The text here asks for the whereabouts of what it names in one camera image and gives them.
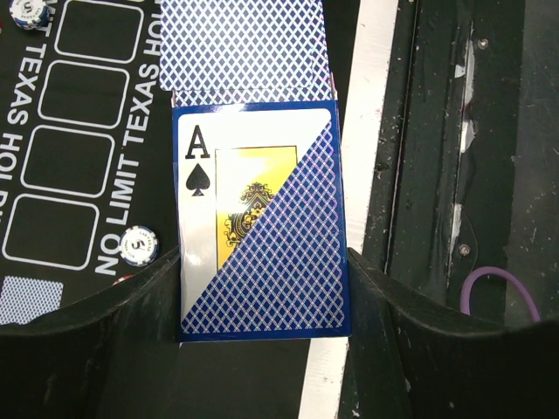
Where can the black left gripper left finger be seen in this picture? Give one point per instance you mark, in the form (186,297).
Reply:
(106,356)

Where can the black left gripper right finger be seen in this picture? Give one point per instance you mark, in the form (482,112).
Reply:
(413,358)

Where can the blue back card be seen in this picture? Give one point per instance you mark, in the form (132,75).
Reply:
(25,299)
(247,46)

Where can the blue white 5 chip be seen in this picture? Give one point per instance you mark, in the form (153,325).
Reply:
(29,14)
(138,246)

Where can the blue playing card deck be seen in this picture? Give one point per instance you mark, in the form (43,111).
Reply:
(261,221)

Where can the red white 100 chip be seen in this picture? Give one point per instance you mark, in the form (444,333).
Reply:
(121,279)

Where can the black poker table mat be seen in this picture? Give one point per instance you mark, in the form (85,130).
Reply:
(86,152)

